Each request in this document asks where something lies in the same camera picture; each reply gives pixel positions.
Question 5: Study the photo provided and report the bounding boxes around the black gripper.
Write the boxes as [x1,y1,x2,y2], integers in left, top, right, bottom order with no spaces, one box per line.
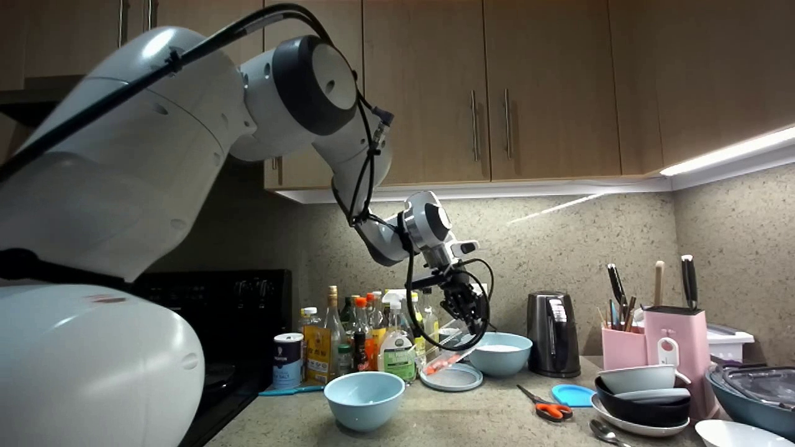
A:
[428,262,494,356]

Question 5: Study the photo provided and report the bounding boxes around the large light blue bowl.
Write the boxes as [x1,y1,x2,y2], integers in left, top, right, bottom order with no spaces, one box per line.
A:
[462,331,534,379]

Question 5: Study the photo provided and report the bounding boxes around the grey stacked bowl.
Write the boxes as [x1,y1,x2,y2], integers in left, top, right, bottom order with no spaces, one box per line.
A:
[594,366,692,398]

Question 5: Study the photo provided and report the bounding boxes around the black stacked bowl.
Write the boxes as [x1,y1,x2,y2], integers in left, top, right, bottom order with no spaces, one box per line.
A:
[594,383,693,427]

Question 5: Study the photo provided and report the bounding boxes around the grey blue round plate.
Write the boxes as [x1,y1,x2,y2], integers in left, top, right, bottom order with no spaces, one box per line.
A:
[417,362,488,396]

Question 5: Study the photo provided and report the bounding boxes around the black electric kettle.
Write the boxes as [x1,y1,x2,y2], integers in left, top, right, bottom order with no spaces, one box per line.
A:
[524,291,585,379]

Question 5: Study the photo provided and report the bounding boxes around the orange cap bottle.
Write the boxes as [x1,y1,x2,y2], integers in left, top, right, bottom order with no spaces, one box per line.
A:
[350,294,374,372]

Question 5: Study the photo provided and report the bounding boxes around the cyan round lid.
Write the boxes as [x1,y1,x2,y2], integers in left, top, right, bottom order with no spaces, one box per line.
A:
[550,383,600,409]

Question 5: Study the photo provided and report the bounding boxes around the yellow label oil bottle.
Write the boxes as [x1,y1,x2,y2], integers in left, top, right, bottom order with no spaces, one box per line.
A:
[319,284,343,384]

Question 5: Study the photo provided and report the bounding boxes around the pink utensil holder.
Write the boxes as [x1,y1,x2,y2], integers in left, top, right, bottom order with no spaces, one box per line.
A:
[600,322,652,372]

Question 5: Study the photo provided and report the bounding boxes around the white cap clear bottle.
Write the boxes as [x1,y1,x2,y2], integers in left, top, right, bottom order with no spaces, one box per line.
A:
[296,306,324,384]

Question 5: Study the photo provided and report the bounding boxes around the metal spoon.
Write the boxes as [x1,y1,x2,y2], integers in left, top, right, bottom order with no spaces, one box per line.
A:
[589,418,628,447]

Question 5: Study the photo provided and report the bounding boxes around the pink knife block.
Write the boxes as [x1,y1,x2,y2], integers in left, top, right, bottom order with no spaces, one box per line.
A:
[645,306,714,419]

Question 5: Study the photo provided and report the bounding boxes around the black microwave oven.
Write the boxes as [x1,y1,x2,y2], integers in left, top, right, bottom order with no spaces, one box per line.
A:
[132,268,293,447]

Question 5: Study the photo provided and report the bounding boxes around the wooden upper cabinet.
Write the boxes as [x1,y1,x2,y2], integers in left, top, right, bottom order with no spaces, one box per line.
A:
[264,0,666,192]
[607,0,795,176]

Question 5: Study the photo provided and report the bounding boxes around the white box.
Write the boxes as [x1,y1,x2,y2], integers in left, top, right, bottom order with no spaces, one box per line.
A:
[707,322,758,362]

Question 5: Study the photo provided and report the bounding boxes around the white oval dish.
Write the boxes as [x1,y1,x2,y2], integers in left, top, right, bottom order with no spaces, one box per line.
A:
[693,418,795,447]

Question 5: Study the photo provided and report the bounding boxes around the dark blue pan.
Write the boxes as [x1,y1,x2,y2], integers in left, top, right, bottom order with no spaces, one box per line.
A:
[707,362,795,443]

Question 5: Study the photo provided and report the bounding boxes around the under-cabinet light strip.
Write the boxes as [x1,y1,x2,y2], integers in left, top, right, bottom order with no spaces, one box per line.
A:
[659,121,795,181]

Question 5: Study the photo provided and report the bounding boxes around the orange handled scissors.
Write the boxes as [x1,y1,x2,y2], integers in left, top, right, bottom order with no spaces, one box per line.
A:
[514,383,576,425]

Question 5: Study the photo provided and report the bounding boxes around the black handled knife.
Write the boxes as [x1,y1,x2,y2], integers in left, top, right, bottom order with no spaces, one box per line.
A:
[607,262,631,327]
[678,254,700,314]

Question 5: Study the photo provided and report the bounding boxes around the wooden handled knife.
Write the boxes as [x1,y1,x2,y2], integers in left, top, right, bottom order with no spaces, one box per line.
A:
[655,258,669,310]

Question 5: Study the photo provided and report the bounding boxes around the metal cabinet handle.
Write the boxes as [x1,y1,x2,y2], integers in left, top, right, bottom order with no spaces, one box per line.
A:
[500,88,520,163]
[469,88,489,163]

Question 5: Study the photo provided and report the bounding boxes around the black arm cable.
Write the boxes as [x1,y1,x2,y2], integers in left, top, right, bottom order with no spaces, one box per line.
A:
[0,3,497,356]

